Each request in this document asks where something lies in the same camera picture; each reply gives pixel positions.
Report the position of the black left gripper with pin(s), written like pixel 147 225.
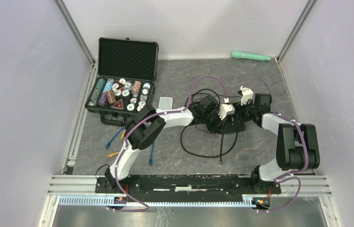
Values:
pixel 217 128

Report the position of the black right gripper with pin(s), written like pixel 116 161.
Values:
pixel 238 109

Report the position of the black router box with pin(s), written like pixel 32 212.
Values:
pixel 233 124

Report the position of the white network switch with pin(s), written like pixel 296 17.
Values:
pixel 165 103

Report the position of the mint green flashlight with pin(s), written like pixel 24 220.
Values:
pixel 249 56

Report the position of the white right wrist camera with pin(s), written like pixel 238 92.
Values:
pixel 246 95

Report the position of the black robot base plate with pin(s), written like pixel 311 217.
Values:
pixel 188 188

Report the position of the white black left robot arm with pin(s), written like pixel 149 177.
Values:
pixel 143 129

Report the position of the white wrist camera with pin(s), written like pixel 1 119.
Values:
pixel 246 95
pixel 225 109

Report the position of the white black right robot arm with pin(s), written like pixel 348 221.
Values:
pixel 297 148

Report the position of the black poker chip case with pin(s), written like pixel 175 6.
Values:
pixel 126 71

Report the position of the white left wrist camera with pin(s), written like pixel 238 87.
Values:
pixel 225 109

